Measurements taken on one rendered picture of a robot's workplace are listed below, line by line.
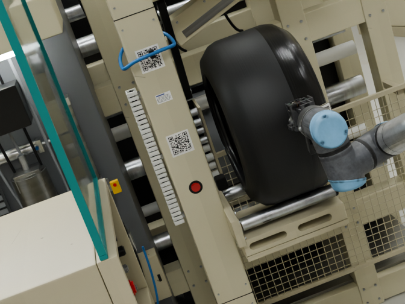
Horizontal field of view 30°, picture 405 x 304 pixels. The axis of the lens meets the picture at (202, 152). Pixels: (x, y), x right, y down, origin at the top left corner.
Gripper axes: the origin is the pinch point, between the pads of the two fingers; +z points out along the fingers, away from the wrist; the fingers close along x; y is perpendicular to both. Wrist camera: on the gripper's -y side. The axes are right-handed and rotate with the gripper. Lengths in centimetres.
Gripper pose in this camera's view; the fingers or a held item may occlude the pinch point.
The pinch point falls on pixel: (296, 119)
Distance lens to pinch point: 226.3
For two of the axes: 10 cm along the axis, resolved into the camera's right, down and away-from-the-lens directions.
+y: -3.3, -9.2, -2.1
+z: -1.3, -1.7, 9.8
